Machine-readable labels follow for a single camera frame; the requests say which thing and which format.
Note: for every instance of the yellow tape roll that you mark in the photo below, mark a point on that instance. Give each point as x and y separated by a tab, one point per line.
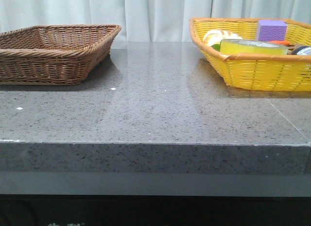
236	46

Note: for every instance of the green toy leaf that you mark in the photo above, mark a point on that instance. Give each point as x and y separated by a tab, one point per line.
216	47

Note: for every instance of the toy bread roll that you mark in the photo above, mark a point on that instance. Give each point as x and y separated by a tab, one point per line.
217	35

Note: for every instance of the white curtain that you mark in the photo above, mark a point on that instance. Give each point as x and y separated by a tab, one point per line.
144	20

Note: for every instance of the brown wicker basket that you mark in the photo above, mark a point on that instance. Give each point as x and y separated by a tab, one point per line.
54	55

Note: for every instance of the purple foam block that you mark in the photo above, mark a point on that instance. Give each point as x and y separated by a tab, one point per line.
269	30

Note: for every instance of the yellow woven basket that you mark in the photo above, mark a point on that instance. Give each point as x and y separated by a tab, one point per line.
248	70

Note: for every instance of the toy orange carrot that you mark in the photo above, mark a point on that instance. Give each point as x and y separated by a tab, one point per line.
280	42

